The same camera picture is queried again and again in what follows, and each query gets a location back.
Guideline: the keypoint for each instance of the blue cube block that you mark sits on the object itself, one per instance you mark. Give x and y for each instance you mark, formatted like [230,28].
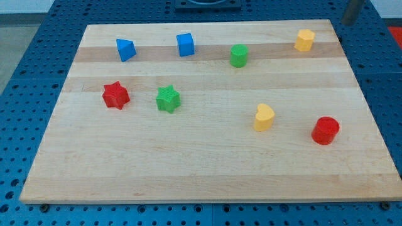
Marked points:
[186,45]

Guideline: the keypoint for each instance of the light wooden board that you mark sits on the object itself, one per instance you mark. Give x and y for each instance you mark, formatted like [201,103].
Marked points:
[207,150]

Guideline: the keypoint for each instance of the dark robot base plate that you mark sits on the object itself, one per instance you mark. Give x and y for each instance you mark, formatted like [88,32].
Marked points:
[186,5]

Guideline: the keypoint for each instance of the yellow heart block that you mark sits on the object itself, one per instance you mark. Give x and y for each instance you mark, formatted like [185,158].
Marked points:
[264,118]

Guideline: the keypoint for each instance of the green cylinder block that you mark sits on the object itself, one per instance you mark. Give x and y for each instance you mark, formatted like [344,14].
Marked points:
[238,57]

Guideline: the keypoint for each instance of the red cylinder block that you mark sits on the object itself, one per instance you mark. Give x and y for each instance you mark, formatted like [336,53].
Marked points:
[325,130]

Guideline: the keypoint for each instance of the yellow hexagon block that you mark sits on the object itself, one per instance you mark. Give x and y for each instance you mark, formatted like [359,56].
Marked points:
[304,40]

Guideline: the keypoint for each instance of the green star block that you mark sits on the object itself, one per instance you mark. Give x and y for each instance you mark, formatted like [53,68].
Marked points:
[168,99]

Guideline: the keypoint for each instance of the blue triangular prism block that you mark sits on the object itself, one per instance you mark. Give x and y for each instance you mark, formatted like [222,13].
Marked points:
[126,49]

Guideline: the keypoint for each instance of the red star block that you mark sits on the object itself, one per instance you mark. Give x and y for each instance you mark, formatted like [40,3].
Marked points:
[115,95]

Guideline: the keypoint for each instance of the grey metal rod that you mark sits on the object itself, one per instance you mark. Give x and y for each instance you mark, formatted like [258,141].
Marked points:
[352,12]

